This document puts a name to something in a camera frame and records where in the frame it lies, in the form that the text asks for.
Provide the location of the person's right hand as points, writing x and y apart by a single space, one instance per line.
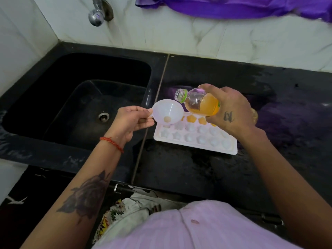
236 108

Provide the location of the pink shirt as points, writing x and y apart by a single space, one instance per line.
197 228

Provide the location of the clear bottle with orange juice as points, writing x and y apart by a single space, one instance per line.
205 103

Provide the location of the person's left hand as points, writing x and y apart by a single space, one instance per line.
127 121

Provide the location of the metal sink drain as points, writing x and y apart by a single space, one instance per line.
103 117

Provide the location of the person's left forearm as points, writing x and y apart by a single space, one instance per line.
80 194

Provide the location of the white patterned cloth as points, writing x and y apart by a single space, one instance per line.
129 212

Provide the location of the person's right forearm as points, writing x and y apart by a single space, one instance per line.
290 189

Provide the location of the purple cloth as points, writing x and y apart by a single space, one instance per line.
233 6

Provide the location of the white ice cube tray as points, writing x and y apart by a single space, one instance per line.
197 140

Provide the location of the white plastic funnel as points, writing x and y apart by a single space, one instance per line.
168 110

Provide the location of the person's right thumb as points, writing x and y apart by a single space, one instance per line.
214 119

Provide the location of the chrome wall faucet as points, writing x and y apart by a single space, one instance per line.
97 15

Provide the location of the black kitchen sink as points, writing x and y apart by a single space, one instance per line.
64 101

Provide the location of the person's left thumb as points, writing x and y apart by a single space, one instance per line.
140 110

